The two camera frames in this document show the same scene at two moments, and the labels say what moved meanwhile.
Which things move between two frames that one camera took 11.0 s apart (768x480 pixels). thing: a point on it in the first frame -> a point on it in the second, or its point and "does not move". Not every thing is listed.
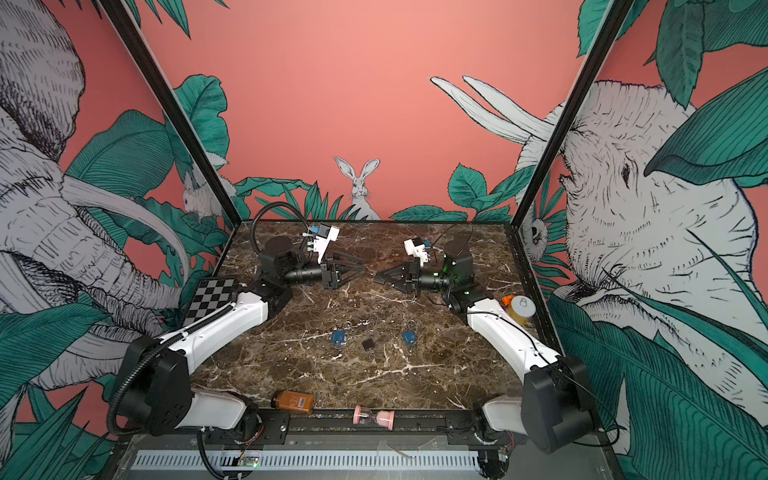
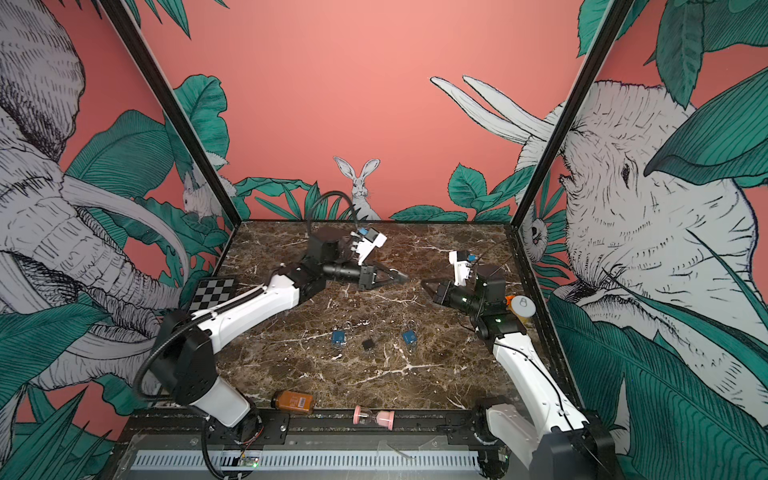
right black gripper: x=417 y=281 -> x=448 y=295
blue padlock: x=409 y=336 does not move
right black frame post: x=587 y=76 does not move
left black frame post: x=169 y=100 does not move
